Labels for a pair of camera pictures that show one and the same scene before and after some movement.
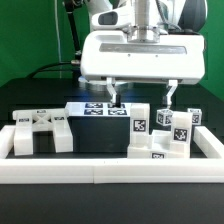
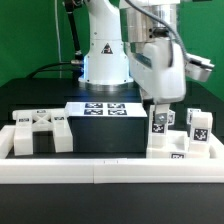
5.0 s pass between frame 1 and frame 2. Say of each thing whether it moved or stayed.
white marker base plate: stayed
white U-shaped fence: stayed
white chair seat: moved
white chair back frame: stayed
